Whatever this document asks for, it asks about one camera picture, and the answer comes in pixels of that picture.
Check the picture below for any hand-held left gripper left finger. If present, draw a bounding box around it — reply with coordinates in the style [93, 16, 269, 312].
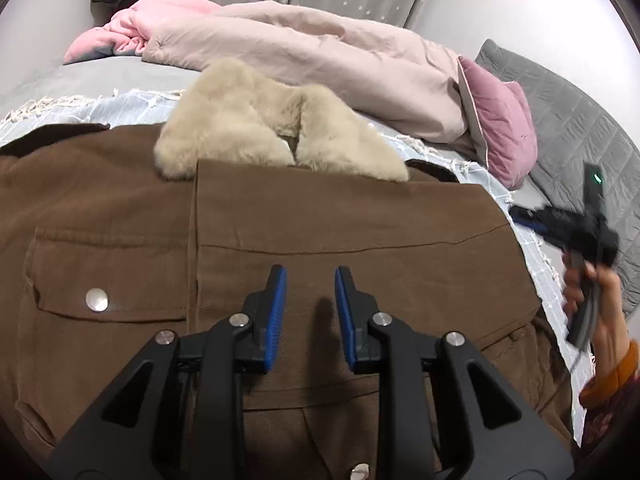
[47, 264, 289, 480]

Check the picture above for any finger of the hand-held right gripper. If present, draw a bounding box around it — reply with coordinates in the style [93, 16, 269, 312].
[508, 204, 552, 237]

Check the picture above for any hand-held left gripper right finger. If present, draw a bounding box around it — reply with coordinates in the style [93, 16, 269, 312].
[334, 265, 576, 480]

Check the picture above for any brown coat with fur collar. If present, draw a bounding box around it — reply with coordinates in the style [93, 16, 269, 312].
[0, 57, 577, 480]

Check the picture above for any person's right hand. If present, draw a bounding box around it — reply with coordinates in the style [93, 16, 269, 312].
[560, 254, 627, 377]

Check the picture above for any grey quilted pillow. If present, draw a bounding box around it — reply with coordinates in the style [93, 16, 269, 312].
[474, 39, 640, 317]

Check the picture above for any pink velvet pillow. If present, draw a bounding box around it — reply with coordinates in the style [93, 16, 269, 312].
[457, 55, 539, 191]

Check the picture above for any pale beige duvet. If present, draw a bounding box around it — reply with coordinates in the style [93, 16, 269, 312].
[142, 0, 477, 157]

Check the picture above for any grey white checked blanket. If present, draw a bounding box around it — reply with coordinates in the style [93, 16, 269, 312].
[0, 87, 597, 397]

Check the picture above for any pink duvet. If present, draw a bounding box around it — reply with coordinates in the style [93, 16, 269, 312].
[63, 0, 222, 66]

